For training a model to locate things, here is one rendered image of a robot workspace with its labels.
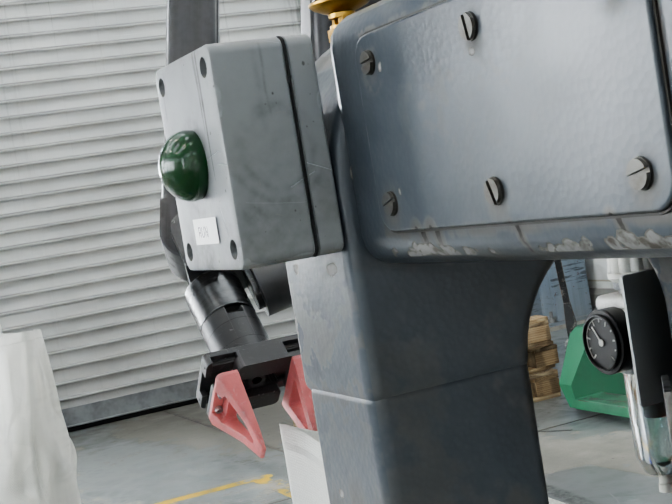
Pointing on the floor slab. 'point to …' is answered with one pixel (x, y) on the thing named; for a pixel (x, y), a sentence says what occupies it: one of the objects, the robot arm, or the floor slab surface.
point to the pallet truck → (595, 381)
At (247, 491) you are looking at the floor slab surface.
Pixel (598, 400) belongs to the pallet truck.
